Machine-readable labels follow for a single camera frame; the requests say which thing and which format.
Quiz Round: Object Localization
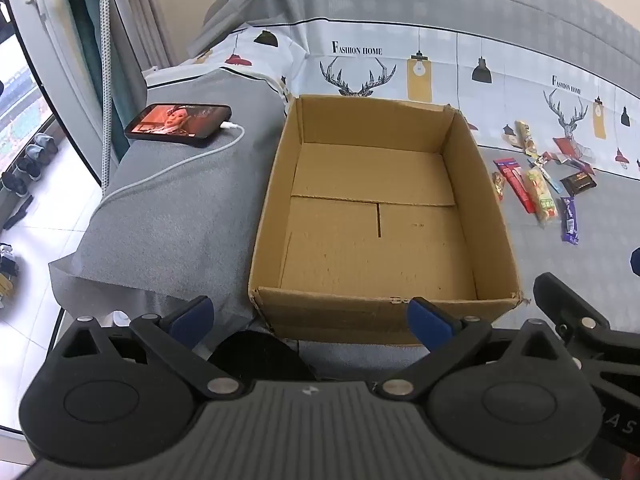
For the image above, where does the black smartphone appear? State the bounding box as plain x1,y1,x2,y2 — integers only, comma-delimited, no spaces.
124,103,232,147

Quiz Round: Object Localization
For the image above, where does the dark brown chocolate packet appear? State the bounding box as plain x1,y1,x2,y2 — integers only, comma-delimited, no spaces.
560,171,597,197

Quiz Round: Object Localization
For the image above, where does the dark green curtain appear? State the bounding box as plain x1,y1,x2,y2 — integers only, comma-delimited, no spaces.
60,0,132,161

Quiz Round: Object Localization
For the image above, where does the cardboard box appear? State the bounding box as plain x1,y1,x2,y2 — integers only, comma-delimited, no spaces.
248,94,523,346

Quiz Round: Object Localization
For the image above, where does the purple snack packet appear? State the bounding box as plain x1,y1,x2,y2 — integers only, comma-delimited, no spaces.
560,196,581,246

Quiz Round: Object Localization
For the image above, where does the printed grey bed sheet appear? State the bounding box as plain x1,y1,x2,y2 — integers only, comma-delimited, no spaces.
142,0,640,386

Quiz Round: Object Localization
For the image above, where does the long red snack packet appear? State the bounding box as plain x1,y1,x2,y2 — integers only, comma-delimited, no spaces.
494,157,537,215

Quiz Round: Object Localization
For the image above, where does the black white braided hose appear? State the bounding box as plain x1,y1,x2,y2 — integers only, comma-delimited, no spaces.
96,0,117,191

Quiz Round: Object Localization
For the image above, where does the dark cloth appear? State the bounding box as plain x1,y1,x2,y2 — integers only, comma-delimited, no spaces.
212,330,318,383

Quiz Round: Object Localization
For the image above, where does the light blue stick packet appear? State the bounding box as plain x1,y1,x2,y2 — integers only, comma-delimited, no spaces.
535,160,565,195

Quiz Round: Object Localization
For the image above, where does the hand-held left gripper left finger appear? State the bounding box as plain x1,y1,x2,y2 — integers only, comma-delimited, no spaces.
50,296,241,403

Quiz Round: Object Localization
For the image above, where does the pair of dark shoes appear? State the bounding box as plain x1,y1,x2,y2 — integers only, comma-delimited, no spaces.
0,170,31,199

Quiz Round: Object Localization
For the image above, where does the pair of grey shoes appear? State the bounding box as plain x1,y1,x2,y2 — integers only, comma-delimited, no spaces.
16,132,59,182

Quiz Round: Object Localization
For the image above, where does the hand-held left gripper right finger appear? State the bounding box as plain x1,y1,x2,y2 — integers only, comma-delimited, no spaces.
377,296,576,401

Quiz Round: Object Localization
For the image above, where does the white charging cable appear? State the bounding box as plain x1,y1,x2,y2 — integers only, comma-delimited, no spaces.
102,121,246,206

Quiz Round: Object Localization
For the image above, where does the square red snack packet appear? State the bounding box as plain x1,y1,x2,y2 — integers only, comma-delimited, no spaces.
552,136,597,167

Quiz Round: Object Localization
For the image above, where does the beige pleated curtain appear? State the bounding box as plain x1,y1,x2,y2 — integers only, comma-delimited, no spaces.
107,0,174,68

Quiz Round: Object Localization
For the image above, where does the glass balcony door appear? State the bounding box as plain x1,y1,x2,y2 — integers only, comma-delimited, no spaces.
0,0,113,196

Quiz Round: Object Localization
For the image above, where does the yellow green snack packet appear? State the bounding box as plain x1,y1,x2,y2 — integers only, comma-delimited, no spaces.
525,167,558,228

